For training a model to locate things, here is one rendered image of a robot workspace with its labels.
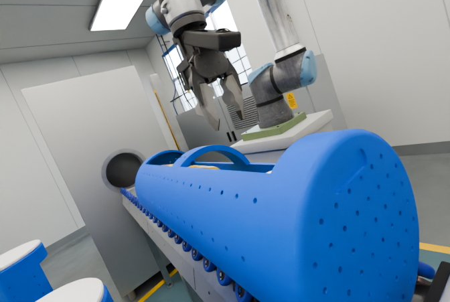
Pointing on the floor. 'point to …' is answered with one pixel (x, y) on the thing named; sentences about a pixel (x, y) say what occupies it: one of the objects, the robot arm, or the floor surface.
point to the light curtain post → (168, 112)
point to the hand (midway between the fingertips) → (230, 118)
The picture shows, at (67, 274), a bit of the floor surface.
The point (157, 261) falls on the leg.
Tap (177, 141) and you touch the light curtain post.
